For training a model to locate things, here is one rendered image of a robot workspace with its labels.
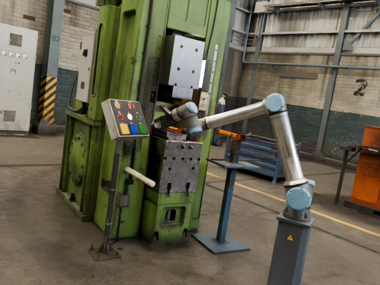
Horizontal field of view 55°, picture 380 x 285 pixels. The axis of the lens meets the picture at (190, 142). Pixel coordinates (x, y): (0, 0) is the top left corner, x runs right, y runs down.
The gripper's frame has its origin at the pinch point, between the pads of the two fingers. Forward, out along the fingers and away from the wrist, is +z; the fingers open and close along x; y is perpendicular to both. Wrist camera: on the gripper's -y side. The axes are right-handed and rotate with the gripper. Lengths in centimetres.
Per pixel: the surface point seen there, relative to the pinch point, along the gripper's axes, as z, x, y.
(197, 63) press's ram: -24, 53, -45
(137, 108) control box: 11.0, 1.6, -15.4
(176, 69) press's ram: -13, 36, -42
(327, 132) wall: 32, 841, 6
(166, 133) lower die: 13.9, 35.5, 3.6
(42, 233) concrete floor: 123, -21, 52
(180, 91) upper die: -6.9, 41.8, -25.8
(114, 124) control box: 12.2, -26.9, -3.3
